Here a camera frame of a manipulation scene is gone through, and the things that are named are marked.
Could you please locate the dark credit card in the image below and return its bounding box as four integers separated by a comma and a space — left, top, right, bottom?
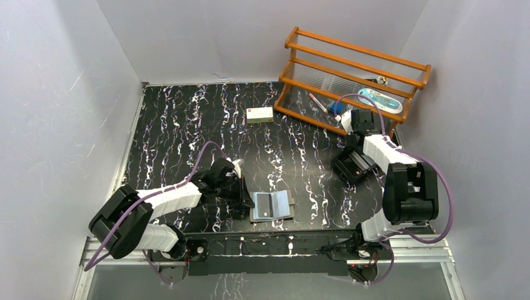
253, 192, 273, 220

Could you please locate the grey card holder wallet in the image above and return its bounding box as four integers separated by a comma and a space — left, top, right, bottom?
249, 189, 295, 223

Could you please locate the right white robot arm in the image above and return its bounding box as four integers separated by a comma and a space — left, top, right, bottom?
341, 109, 439, 259

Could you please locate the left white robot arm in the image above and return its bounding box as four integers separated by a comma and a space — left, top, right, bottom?
88, 158, 254, 260

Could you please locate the black card tray box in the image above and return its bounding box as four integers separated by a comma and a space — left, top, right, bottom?
331, 147, 376, 185

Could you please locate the blue small block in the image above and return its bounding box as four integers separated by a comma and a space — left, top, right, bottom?
327, 102, 343, 116

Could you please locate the blister pack blue tool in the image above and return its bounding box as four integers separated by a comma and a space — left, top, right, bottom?
357, 88, 403, 114

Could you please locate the white marker pen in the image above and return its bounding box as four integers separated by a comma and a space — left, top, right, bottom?
309, 93, 328, 114

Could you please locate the orange wooden shelf rack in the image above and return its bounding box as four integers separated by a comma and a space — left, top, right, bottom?
274, 27, 432, 136

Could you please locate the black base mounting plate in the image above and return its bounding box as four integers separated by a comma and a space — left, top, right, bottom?
187, 229, 377, 276

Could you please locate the white small cardboard box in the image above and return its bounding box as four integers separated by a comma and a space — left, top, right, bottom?
246, 107, 274, 124

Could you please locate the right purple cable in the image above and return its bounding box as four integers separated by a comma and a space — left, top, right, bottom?
333, 93, 455, 245

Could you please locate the purple cable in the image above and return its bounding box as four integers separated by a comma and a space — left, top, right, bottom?
84, 141, 226, 272
333, 93, 455, 245

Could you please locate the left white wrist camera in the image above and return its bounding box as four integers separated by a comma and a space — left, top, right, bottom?
232, 159, 244, 178

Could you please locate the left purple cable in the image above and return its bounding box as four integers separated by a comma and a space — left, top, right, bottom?
84, 141, 226, 272

